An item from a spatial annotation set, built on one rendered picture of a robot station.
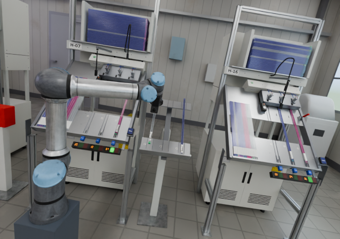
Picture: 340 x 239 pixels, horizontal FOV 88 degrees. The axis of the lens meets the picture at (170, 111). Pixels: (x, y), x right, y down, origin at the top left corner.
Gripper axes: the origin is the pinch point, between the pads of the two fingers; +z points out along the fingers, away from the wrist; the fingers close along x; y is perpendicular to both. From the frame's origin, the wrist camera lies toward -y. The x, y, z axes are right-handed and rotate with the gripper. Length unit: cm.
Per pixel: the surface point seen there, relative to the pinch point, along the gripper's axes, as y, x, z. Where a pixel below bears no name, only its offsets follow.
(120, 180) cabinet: -53, 24, 71
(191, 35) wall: 267, -47, 191
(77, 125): -18, 55, 16
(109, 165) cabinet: -41, 36, 63
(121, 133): -19.5, 22.2, 15.5
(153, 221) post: -81, -11, 58
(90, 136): -25, 43, 15
